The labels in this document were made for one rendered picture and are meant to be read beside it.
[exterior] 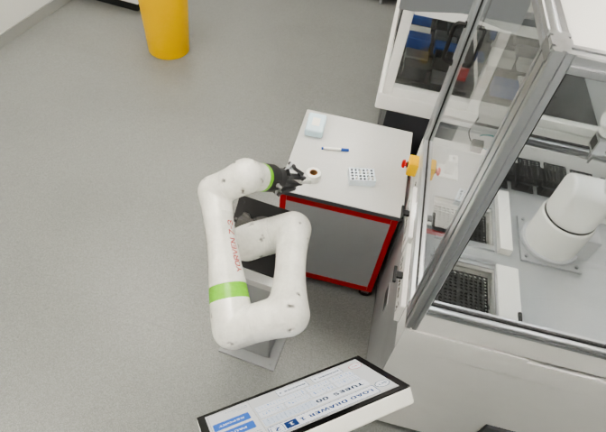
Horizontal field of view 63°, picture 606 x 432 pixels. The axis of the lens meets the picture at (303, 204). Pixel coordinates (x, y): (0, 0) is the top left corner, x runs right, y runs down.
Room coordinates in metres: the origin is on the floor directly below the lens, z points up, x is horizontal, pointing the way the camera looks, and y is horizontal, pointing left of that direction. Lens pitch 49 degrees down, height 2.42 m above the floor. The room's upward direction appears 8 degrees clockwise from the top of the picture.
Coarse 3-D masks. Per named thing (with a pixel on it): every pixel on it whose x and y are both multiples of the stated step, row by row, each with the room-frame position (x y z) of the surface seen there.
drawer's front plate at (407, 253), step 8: (408, 248) 1.17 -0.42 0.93; (408, 256) 1.13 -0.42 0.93; (408, 264) 1.09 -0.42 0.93; (408, 272) 1.06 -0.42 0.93; (400, 280) 1.05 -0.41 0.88; (408, 280) 1.02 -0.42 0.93; (400, 288) 1.01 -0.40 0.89; (400, 296) 0.97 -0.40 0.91; (400, 304) 0.92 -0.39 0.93; (400, 312) 0.91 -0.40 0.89
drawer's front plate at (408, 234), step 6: (414, 192) 1.48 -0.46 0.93; (414, 198) 1.44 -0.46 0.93; (408, 204) 1.48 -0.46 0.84; (414, 204) 1.41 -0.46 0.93; (414, 210) 1.37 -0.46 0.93; (408, 216) 1.38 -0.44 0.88; (414, 216) 1.34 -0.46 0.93; (408, 222) 1.34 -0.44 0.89; (408, 228) 1.29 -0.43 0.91; (408, 234) 1.24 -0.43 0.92; (408, 240) 1.23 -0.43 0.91; (402, 246) 1.25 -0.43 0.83; (402, 252) 1.23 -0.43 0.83
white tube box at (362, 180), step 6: (348, 168) 1.70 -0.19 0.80; (354, 168) 1.71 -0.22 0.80; (360, 168) 1.71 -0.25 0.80; (366, 168) 1.72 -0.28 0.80; (348, 174) 1.68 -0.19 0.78; (354, 174) 1.67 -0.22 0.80; (360, 174) 1.67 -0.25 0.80; (366, 174) 1.68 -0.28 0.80; (372, 174) 1.69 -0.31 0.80; (348, 180) 1.65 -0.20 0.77; (354, 180) 1.63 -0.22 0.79; (360, 180) 1.63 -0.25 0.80; (366, 180) 1.64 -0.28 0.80; (372, 180) 1.64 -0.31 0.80; (372, 186) 1.64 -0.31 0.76
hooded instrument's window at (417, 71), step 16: (400, 16) 2.24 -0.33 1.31; (416, 16) 2.20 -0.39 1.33; (416, 32) 2.20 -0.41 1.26; (432, 32) 2.19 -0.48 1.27; (448, 32) 2.18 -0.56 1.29; (416, 48) 2.20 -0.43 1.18; (432, 48) 2.19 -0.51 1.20; (400, 64) 2.20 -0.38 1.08; (416, 64) 2.19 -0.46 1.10; (432, 64) 2.19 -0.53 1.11; (448, 64) 2.18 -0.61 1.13; (400, 80) 2.20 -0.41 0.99; (416, 80) 2.19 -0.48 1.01; (432, 80) 2.18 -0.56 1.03
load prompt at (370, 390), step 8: (360, 392) 0.50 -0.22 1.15; (368, 392) 0.50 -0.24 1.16; (376, 392) 0.50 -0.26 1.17; (336, 400) 0.47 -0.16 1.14; (344, 400) 0.47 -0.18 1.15; (352, 400) 0.47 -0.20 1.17; (320, 408) 0.45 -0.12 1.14; (328, 408) 0.45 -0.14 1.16; (336, 408) 0.45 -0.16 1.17; (304, 416) 0.42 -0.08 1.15; (312, 416) 0.42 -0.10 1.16; (320, 416) 0.42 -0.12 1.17; (280, 424) 0.40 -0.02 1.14; (288, 424) 0.40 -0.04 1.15; (296, 424) 0.39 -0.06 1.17
